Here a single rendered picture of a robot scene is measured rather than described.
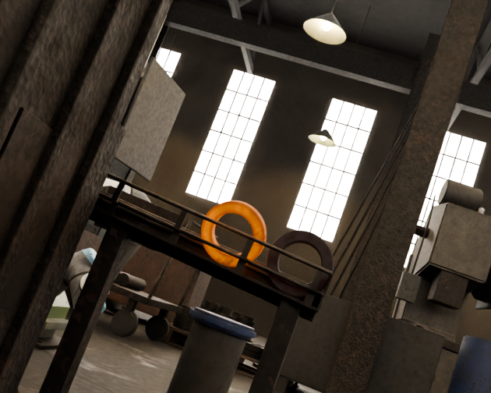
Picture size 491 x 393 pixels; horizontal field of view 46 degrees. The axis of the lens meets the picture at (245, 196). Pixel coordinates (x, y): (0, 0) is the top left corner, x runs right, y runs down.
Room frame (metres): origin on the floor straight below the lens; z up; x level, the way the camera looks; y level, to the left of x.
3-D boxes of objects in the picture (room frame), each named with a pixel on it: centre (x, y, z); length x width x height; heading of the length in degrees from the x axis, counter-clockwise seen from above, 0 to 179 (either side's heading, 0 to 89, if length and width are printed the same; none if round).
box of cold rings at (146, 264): (6.20, 0.60, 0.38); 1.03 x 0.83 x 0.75; 82
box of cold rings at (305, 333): (4.91, -1.28, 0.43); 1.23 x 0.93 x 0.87; 77
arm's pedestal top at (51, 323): (3.03, 0.79, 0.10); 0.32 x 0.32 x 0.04; 78
